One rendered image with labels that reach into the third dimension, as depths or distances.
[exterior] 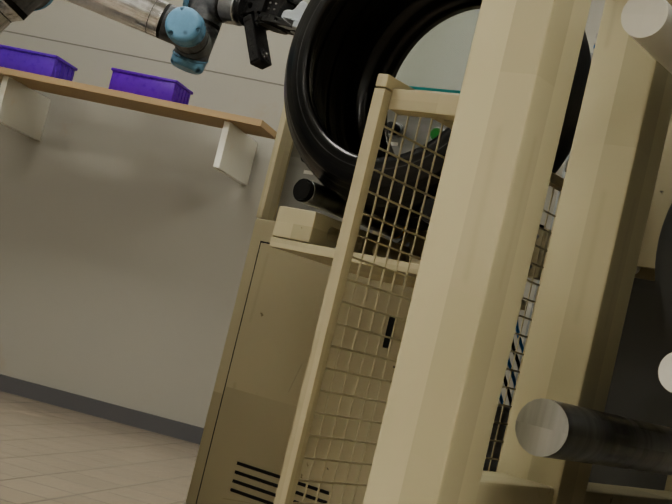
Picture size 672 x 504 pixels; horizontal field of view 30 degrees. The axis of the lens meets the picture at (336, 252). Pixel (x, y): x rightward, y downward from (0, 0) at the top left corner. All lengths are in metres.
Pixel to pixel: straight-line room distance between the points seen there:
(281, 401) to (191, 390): 3.23
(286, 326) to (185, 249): 3.29
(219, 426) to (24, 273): 3.60
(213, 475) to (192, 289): 3.20
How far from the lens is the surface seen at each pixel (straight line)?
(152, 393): 6.33
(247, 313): 3.14
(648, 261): 2.31
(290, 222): 2.32
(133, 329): 6.38
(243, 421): 3.11
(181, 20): 2.56
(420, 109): 1.64
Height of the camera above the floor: 0.64
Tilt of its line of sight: 4 degrees up
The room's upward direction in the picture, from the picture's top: 14 degrees clockwise
